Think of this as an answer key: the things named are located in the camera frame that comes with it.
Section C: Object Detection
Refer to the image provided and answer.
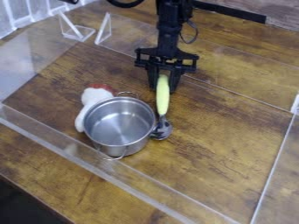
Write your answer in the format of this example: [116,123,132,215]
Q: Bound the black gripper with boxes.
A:
[135,47,200,94]

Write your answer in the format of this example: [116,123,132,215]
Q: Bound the green handled metal spoon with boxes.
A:
[151,74,173,140]

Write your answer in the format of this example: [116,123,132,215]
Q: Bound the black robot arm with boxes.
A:
[135,0,200,92]

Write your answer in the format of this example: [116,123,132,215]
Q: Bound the stainless steel pot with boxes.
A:
[83,91,155,161]

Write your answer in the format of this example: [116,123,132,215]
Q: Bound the black bar on table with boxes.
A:
[194,0,267,24]

